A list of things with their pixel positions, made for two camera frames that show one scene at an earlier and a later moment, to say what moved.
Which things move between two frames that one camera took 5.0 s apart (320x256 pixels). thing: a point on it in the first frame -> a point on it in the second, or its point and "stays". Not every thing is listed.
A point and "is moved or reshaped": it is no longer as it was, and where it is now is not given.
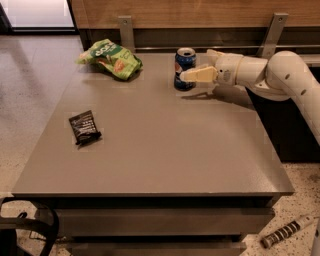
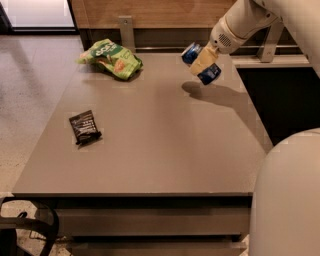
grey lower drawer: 157,248 stays
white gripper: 228,69 -> 222,39
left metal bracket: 126,32 stays
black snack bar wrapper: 84,128 stays
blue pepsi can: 185,59 is moved or reshaped
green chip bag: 108,54 stays
